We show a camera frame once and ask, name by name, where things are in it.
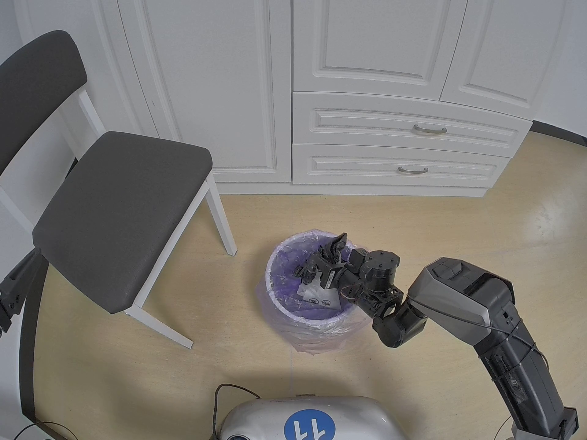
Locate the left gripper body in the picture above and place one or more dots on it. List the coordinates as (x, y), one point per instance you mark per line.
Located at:
(4, 321)

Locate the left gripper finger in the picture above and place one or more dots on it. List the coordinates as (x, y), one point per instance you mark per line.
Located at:
(18, 284)

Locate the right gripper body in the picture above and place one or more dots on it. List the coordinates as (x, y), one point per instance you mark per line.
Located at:
(344, 280)

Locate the white printed wrapper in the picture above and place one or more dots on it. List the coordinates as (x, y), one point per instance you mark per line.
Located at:
(321, 298)

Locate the black plastic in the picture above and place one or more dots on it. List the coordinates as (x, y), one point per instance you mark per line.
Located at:
(328, 252)

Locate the purple plastic bag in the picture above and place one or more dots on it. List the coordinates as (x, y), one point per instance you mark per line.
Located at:
(316, 337)

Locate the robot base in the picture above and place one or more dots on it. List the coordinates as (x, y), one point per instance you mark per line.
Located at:
(275, 420)

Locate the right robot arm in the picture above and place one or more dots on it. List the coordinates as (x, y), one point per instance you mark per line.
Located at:
(458, 291)

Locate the white trash bin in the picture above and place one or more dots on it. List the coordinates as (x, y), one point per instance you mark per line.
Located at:
(316, 322)

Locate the white chair dark grey seat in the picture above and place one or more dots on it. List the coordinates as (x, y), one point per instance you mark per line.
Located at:
(137, 200)

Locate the white wardrobe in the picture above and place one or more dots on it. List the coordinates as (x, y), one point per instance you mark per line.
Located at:
(367, 25)

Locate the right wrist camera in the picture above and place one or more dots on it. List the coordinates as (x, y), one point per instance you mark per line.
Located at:
(358, 257)

